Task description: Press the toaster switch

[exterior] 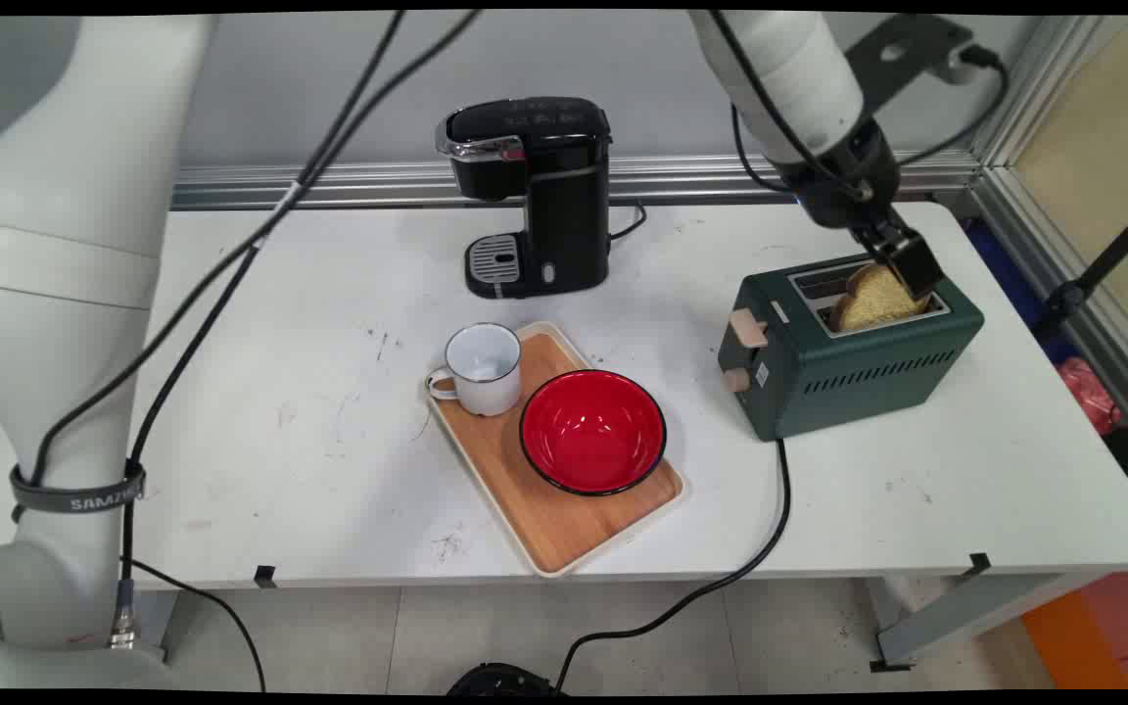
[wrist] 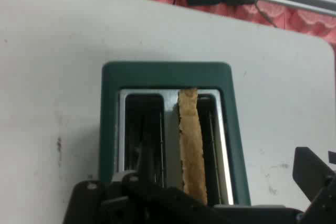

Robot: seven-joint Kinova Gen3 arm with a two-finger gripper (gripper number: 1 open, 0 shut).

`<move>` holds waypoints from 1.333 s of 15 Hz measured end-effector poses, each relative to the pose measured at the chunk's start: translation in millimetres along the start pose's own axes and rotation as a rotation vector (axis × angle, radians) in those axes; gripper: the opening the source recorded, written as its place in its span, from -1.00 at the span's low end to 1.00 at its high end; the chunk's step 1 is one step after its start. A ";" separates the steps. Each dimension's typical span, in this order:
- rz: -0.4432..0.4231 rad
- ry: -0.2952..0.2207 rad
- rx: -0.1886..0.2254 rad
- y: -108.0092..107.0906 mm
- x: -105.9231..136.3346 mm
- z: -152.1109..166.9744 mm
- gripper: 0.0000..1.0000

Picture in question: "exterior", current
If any beige toaster lever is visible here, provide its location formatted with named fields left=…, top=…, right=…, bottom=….
left=728, top=307, right=770, bottom=350

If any grey printed velcro strap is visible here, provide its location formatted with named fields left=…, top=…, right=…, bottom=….
left=10, top=460, right=147, bottom=522

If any thick black labelled arm cable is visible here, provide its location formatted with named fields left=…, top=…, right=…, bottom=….
left=109, top=10, right=408, bottom=649

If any white enamel mug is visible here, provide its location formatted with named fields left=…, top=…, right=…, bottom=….
left=425, top=323, right=524, bottom=418

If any grey table leg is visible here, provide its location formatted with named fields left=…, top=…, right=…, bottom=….
left=863, top=572, right=1105, bottom=674

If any black toaster power cable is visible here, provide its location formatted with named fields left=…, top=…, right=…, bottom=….
left=554, top=438, right=793, bottom=692

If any toasted bread slice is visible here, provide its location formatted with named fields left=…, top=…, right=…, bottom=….
left=828, top=261, right=933, bottom=334

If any dark green toaster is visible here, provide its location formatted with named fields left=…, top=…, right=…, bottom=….
left=718, top=250, right=986, bottom=442

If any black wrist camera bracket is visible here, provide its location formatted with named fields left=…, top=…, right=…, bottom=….
left=843, top=14, right=976, bottom=111

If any blue floor object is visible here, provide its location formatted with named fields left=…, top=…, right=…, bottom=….
left=963, top=220, right=1057, bottom=336

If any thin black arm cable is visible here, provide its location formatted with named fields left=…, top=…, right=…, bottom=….
left=14, top=10, right=483, bottom=520

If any orange box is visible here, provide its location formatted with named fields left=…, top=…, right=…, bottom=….
left=1018, top=563, right=1128, bottom=691

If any black tripod stand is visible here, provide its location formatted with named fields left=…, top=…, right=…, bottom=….
left=1032, top=191, right=1128, bottom=340

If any aluminium side frame rail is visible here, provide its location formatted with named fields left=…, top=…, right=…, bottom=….
left=967, top=15, right=1128, bottom=456

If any red plastic bag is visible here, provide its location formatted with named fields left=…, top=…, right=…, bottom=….
left=1057, top=356, right=1124, bottom=438

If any black coffee machine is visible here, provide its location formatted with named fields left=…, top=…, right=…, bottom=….
left=435, top=96, right=615, bottom=301

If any black floor cable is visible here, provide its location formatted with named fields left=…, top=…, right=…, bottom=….
left=121, top=556, right=268, bottom=692

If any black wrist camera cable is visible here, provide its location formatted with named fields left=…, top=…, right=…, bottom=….
left=730, top=44, right=1009, bottom=197

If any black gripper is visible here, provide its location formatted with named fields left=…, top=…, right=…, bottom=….
left=777, top=116, right=946, bottom=301

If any aluminium back frame rail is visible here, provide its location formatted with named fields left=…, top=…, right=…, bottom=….
left=170, top=147, right=982, bottom=212

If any black coffee machine cable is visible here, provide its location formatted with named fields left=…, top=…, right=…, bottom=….
left=608, top=201, right=648, bottom=242

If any black round floor object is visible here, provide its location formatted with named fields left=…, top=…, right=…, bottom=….
left=446, top=663, right=565, bottom=696

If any red bowl with black rim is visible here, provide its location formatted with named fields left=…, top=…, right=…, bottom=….
left=519, top=369, right=669, bottom=497

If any wooden tray with cream rim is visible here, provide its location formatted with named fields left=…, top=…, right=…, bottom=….
left=424, top=321, right=688, bottom=579

